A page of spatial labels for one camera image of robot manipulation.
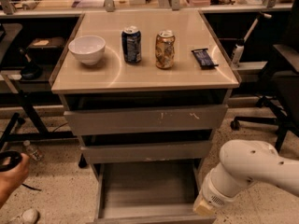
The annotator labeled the white shoe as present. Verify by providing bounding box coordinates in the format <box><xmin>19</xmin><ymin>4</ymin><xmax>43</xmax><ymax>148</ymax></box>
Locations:
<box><xmin>7</xmin><ymin>208</ymin><xmax>39</xmax><ymax>224</ymax></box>

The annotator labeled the white ceramic bowl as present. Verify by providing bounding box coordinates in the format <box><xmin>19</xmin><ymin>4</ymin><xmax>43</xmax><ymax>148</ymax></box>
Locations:
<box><xmin>68</xmin><ymin>35</ymin><xmax>106</xmax><ymax>65</ymax></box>

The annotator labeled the plastic water bottle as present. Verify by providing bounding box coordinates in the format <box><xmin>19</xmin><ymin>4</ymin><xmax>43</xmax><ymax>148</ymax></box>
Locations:
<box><xmin>23</xmin><ymin>140</ymin><xmax>43</xmax><ymax>161</ymax></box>

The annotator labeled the black table leg frame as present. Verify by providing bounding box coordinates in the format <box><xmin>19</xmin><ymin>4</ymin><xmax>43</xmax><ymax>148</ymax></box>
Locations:
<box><xmin>0</xmin><ymin>73</ymin><xmax>78</xmax><ymax>152</ymax></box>

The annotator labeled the dark blue snack bar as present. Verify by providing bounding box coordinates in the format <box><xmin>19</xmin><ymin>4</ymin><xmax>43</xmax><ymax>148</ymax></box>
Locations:
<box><xmin>192</xmin><ymin>49</ymin><xmax>218</xmax><ymax>69</ymax></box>

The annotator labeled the gold soda can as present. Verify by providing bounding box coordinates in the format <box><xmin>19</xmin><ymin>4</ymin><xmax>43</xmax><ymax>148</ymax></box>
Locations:
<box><xmin>155</xmin><ymin>30</ymin><xmax>176</xmax><ymax>69</ymax></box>

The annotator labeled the grey bottom drawer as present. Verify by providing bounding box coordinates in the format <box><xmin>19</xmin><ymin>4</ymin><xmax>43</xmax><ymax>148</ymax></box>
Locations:
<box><xmin>87</xmin><ymin>160</ymin><xmax>216</xmax><ymax>224</ymax></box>

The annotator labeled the grey top drawer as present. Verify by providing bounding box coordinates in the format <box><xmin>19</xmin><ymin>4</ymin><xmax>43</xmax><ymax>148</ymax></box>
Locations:
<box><xmin>64</xmin><ymin>90</ymin><xmax>227</xmax><ymax>135</ymax></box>

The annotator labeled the black joystick device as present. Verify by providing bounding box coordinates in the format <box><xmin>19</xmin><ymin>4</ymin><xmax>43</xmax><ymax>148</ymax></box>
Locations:
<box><xmin>19</xmin><ymin>48</ymin><xmax>43</xmax><ymax>80</ymax></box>

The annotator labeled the black box on shelf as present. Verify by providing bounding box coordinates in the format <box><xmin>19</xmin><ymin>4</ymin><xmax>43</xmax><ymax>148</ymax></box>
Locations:
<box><xmin>27</xmin><ymin>36</ymin><xmax>65</xmax><ymax>63</ymax></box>

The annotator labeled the person's hand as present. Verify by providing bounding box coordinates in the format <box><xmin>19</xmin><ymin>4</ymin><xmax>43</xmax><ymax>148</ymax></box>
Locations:
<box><xmin>0</xmin><ymin>153</ymin><xmax>30</xmax><ymax>205</ymax></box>

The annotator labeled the black ring controller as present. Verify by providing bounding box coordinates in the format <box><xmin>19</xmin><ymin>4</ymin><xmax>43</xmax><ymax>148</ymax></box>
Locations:
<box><xmin>0</xmin><ymin>150</ymin><xmax>22</xmax><ymax>172</ymax></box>

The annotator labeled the black office chair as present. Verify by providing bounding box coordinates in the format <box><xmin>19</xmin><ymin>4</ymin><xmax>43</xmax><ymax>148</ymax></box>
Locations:
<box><xmin>230</xmin><ymin>0</ymin><xmax>299</xmax><ymax>151</ymax></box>

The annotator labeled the grey drawer cabinet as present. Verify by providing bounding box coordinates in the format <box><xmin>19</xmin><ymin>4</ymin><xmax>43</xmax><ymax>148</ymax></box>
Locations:
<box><xmin>49</xmin><ymin>8</ymin><xmax>242</xmax><ymax>173</ymax></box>

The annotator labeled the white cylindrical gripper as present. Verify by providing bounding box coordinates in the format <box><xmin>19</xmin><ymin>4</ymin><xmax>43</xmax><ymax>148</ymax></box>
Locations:
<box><xmin>192</xmin><ymin>169</ymin><xmax>235</xmax><ymax>217</ymax></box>

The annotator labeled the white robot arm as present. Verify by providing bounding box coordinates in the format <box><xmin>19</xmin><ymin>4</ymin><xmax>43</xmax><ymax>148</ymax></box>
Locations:
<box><xmin>192</xmin><ymin>139</ymin><xmax>299</xmax><ymax>216</ymax></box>

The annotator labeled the blue soda can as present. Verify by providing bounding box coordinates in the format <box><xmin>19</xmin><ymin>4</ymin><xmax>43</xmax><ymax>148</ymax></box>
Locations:
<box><xmin>121</xmin><ymin>26</ymin><xmax>141</xmax><ymax>63</ymax></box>

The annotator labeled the grey drawer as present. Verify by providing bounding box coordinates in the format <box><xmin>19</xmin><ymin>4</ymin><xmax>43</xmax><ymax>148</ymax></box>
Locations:
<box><xmin>87</xmin><ymin>160</ymin><xmax>216</xmax><ymax>224</ymax></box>
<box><xmin>81</xmin><ymin>130</ymin><xmax>212</xmax><ymax>164</ymax></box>
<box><xmin>64</xmin><ymin>90</ymin><xmax>227</xmax><ymax>135</ymax></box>

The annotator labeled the grey middle drawer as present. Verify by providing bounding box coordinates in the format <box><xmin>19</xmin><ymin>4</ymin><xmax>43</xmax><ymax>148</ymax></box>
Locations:
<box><xmin>81</xmin><ymin>130</ymin><xmax>212</xmax><ymax>164</ymax></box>

